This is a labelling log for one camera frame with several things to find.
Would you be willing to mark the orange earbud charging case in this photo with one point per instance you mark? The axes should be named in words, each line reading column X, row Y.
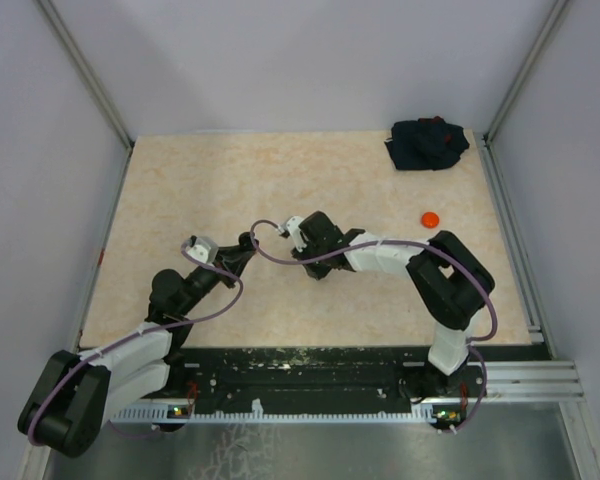
column 430, row 220

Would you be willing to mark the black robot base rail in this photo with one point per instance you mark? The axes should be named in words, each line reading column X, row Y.
column 315, row 380

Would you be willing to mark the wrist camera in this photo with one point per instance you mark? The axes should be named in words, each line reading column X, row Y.
column 200, row 250
column 290, row 228

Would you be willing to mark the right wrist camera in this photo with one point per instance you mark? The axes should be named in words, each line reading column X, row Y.
column 290, row 228

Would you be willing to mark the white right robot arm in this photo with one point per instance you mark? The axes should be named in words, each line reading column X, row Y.
column 451, row 281

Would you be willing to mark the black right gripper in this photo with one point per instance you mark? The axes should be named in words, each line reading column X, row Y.
column 317, row 272

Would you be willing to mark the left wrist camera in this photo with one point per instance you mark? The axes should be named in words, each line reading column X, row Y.
column 200, row 250

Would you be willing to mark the dark crumpled cloth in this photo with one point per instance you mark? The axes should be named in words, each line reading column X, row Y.
column 426, row 144

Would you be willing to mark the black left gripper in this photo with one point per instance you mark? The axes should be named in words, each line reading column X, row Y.
column 227, row 261

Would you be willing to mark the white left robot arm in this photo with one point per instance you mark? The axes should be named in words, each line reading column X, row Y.
column 78, row 393

